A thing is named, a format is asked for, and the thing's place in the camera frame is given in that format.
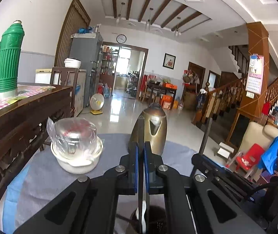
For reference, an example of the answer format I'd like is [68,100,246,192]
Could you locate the pink checkered table mat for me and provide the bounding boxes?
[0,85,55,110]

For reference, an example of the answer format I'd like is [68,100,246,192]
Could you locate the dark dining table far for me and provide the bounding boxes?
[147,82,177,109]

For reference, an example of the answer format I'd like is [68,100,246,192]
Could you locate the white rice cooker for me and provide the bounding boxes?
[64,58,81,69]

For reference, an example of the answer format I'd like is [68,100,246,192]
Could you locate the wooden stair railing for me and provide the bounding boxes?
[193,77,278,125]

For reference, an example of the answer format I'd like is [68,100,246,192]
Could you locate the blue cloth garment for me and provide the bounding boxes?
[257,137,278,175]

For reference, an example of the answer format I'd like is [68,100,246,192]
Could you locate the white chest freezer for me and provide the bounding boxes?
[35,67,87,117]

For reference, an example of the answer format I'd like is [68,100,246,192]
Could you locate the grey refrigerator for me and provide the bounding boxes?
[69,33,103,107]

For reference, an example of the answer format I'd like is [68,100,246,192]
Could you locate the dark wooden sideboard table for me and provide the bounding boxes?
[0,87,71,200]

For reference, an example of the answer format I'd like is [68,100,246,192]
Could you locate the dark chopstick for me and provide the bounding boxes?
[138,116,144,233]

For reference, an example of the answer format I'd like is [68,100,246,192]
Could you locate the white ceramic bowl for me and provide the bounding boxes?
[50,137,103,174]

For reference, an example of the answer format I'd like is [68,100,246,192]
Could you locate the beige armchair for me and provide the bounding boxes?
[238,121,278,153]

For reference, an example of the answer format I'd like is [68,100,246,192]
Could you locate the red plastic child chair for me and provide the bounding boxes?
[235,144,265,179]

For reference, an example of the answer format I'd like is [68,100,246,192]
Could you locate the round wall clock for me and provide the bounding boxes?
[116,34,127,44]

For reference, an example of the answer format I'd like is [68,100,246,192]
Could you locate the framed flower picture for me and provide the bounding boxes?
[163,53,176,70]

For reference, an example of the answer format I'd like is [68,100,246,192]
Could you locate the small round fan heater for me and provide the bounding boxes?
[90,94,105,115]

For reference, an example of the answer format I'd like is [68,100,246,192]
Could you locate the white spoon in cup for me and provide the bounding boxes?
[140,200,147,233]

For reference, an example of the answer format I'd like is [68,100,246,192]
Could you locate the bronze electric kettle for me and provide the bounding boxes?
[140,103,167,155]

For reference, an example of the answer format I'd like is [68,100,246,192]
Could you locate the blue table cloth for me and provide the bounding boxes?
[2,164,30,233]

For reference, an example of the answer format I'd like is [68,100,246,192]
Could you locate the wall calendar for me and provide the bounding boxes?
[245,54,264,95]

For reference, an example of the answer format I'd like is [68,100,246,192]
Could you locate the grey table cloth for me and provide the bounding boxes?
[14,134,195,228]

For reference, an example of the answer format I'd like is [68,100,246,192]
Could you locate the green thermos jug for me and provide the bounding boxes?
[0,20,25,92]

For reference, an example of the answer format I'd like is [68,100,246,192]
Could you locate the dark grey utensil holder cup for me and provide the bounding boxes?
[126,206,167,233]

